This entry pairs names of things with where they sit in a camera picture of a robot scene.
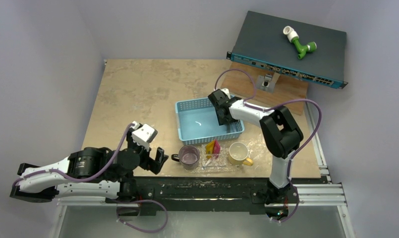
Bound dark grey network switch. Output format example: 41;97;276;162
226;11;348;89

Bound yellow mug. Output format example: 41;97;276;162
228;142;254;166

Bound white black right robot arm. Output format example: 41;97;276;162
208;89;303;202

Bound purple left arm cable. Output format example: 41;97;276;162
12;123;136;188

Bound green white pipe fitting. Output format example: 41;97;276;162
283;26;317;60

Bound purple mug black handle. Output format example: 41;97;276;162
171;145;200;171

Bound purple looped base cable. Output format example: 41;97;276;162
116;199;169;234

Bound textured clear oval tray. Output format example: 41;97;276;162
179;142;254;173

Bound black metal base frame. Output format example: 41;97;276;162
105;177;298;219

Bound pink toothpaste tube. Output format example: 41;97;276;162
212;139;221;159

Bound light blue perforated basket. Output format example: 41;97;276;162
175;98;245;145

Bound wooden board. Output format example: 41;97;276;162
221;62;309;106

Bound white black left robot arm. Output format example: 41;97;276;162
9;131;169;203

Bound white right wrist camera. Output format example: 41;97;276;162
221;88;231;98

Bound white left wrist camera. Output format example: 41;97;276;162
131;121;158;151

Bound clear textured square dish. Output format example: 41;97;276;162
200;145;228;172

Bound grey metal camera mount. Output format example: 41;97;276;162
255;72;280;93

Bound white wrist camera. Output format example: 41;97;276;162
221;88;231;98
131;121;158;151

